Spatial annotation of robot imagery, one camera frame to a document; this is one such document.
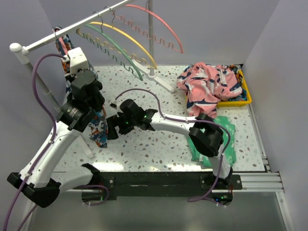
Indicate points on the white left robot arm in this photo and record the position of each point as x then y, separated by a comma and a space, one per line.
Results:
37, 180

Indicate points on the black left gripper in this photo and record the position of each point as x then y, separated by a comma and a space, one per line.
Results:
73, 77

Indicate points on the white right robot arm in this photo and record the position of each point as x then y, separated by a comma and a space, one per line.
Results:
209, 138

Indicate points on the green tie-dye shorts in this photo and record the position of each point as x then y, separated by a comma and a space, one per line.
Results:
230, 150

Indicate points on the yellow plastic bin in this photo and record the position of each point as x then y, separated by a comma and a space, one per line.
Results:
244, 99

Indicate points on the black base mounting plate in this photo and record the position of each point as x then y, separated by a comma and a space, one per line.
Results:
148, 184

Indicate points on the yellow hanger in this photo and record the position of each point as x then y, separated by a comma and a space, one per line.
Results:
100, 41

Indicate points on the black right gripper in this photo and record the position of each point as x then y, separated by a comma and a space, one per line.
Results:
112, 122

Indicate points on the pink shark print shorts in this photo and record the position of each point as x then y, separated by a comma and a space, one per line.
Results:
206, 85

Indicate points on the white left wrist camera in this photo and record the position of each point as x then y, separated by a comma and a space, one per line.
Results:
75, 61

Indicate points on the blue orange patterned shorts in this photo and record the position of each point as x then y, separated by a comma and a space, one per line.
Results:
98, 125

